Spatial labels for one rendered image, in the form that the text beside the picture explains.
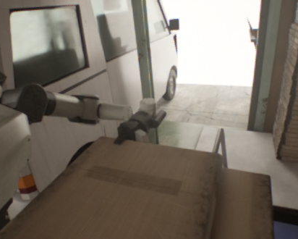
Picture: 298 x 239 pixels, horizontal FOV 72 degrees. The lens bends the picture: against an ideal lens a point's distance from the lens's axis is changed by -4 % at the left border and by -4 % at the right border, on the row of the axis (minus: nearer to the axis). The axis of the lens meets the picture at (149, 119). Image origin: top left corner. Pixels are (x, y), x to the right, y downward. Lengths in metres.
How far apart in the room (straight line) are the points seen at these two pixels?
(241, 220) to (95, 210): 0.31
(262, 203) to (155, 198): 0.25
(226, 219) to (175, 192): 0.12
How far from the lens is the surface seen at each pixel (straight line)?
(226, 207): 0.55
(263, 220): 0.55
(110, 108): 0.91
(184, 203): 0.49
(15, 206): 1.60
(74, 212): 0.52
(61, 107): 0.84
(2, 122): 0.63
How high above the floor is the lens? 1.47
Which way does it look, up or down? 27 degrees down
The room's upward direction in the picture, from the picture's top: 6 degrees counter-clockwise
